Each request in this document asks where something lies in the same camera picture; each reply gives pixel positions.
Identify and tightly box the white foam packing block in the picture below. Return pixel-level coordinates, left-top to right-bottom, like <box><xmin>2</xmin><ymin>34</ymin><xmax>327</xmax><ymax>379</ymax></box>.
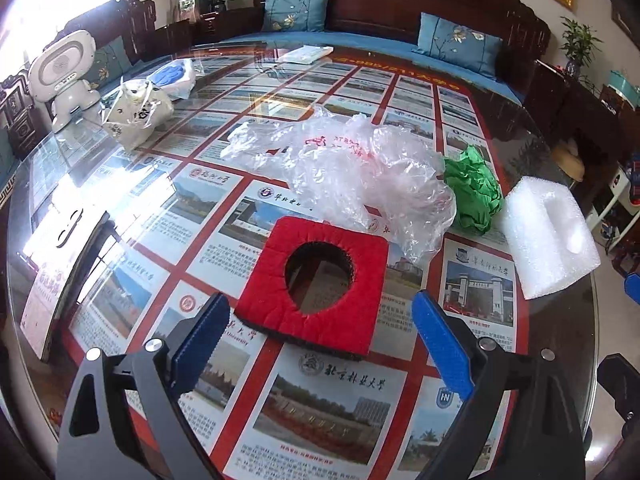
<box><xmin>498</xmin><ymin>177</ymin><xmax>601</xmax><ymax>300</ymax></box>

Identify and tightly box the red square foam insert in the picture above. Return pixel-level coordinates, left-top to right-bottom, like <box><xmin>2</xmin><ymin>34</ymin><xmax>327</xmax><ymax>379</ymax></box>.
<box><xmin>234</xmin><ymin>217</ymin><xmax>388</xmax><ymax>360</ymax></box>

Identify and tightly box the green paper ball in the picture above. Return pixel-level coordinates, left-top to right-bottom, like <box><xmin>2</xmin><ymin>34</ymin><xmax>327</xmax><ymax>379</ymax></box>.
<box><xmin>444</xmin><ymin>145</ymin><xmax>504</xmax><ymax>235</ymax></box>

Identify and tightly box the clear plastic bag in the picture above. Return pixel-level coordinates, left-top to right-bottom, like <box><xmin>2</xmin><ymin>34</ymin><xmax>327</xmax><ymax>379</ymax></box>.
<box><xmin>220</xmin><ymin>106</ymin><xmax>457</xmax><ymax>266</ymax></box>

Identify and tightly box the white toy storage shelf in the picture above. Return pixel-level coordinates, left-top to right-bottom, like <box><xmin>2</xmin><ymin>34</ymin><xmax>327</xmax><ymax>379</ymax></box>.
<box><xmin>586</xmin><ymin>167</ymin><xmax>639</xmax><ymax>252</ymax></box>

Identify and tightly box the dark wooden side cabinet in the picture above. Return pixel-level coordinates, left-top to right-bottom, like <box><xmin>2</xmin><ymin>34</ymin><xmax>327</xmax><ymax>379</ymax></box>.
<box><xmin>523</xmin><ymin>61</ymin><xmax>639</xmax><ymax>210</ymax></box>

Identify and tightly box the white printed plastic bag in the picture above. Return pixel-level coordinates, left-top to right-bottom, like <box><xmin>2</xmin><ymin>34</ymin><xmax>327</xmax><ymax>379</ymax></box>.
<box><xmin>101</xmin><ymin>79</ymin><xmax>174</xmax><ymax>152</ymax></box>

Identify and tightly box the potted plant right side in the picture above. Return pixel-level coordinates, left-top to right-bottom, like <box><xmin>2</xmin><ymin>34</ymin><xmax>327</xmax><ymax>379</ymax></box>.
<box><xmin>560</xmin><ymin>16</ymin><xmax>602</xmax><ymax>78</ymax></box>

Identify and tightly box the bag with blue contents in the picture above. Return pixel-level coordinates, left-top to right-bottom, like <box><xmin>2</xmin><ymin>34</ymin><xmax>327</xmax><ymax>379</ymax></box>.
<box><xmin>146</xmin><ymin>58</ymin><xmax>196</xmax><ymax>101</ymax></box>

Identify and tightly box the dark wooden armchair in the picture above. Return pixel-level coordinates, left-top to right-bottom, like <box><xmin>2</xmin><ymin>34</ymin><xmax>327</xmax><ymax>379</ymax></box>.
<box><xmin>1</xmin><ymin>0</ymin><xmax>156</xmax><ymax>160</ymax></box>

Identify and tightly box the teal cushion on armchair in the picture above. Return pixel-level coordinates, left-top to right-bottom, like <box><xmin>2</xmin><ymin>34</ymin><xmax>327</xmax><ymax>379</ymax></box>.
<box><xmin>85</xmin><ymin>36</ymin><xmax>132</xmax><ymax>90</ymax></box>

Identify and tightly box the white toy robot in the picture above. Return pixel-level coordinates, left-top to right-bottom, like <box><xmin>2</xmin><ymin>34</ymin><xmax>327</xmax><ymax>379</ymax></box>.
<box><xmin>28</xmin><ymin>29</ymin><xmax>101</xmax><ymax>133</ymax></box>

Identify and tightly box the blue embroidered cushion right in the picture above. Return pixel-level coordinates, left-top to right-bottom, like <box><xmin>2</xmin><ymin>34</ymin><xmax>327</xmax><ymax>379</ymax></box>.
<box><xmin>414</xmin><ymin>12</ymin><xmax>502</xmax><ymax>78</ymax></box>

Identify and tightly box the blue embroidered cushion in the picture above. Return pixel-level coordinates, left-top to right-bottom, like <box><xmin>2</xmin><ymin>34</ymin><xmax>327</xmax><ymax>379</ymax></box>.
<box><xmin>262</xmin><ymin>0</ymin><xmax>329</xmax><ymax>32</ymax></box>
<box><xmin>414</xmin><ymin>12</ymin><xmax>502</xmax><ymax>78</ymax></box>

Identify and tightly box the dark wooden carved sofa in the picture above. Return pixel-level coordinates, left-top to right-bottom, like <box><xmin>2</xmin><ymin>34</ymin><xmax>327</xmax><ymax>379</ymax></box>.
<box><xmin>215</xmin><ymin>0</ymin><xmax>551</xmax><ymax>91</ymax></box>

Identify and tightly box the blue embroidered cushion left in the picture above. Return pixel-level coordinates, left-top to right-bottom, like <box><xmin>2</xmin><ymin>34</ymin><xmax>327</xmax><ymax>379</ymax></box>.
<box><xmin>262</xmin><ymin>0</ymin><xmax>329</xmax><ymax>32</ymax></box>

